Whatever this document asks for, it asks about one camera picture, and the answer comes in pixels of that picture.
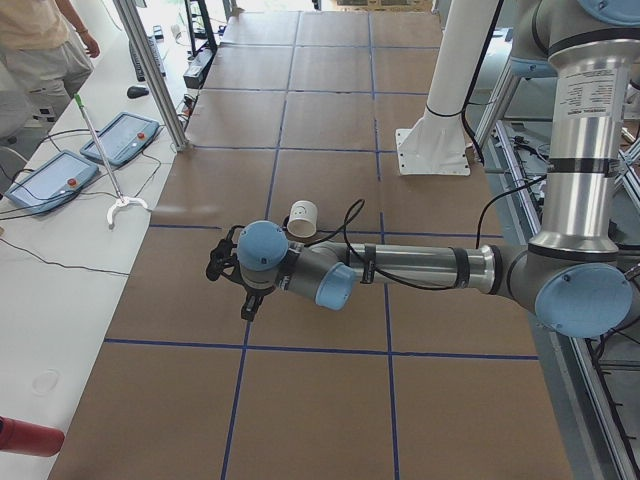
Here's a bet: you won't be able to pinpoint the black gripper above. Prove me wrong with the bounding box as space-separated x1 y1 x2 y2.
241 276 274 321

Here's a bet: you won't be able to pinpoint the white mug with smiley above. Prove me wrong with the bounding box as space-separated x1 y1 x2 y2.
286 200 318 239

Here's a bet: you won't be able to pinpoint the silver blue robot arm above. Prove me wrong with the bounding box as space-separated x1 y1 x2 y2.
231 1 639 338

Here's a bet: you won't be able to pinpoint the white grabber stick tool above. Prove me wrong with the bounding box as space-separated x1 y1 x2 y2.
74 93 149 230

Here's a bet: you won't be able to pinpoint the far blue teach pendant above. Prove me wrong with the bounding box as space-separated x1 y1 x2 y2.
97 112 160 167

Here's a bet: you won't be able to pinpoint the blue teach pendant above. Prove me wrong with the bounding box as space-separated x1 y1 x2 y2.
97 112 160 167
5 150 98 214

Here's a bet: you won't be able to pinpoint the near blue teach pendant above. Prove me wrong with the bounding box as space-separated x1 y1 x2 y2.
5 150 98 214

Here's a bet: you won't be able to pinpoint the black computer mouse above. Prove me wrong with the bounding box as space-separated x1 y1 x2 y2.
126 85 149 99

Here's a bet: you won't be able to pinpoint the standing person beige clothes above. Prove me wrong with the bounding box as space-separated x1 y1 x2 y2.
1 0 100 129

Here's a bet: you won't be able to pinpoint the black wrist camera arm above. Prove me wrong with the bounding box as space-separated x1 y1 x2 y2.
205 225 243 285

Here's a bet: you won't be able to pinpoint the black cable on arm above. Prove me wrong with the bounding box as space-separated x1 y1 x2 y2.
309 198 551 291

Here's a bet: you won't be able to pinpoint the aluminium frame post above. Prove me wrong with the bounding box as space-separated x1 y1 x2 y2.
113 0 188 152

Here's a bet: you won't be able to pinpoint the white camera mast pillar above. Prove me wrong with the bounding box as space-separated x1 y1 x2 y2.
396 0 502 176

